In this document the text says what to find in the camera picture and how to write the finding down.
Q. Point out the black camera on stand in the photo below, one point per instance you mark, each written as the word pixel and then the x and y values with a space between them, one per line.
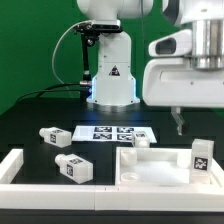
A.
pixel 90 31

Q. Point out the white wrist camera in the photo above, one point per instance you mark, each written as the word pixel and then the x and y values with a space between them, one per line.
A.
pixel 176 44

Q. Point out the white marker sheet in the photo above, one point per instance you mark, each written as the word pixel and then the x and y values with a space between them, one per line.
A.
pixel 109 133

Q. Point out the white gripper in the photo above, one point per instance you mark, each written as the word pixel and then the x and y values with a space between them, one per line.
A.
pixel 173 83

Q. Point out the white U-shaped fence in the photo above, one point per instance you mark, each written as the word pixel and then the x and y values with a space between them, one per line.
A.
pixel 194 197

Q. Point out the white square tabletop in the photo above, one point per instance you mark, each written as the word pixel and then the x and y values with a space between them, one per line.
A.
pixel 158 166

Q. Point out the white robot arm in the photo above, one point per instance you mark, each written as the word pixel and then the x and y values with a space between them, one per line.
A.
pixel 113 85

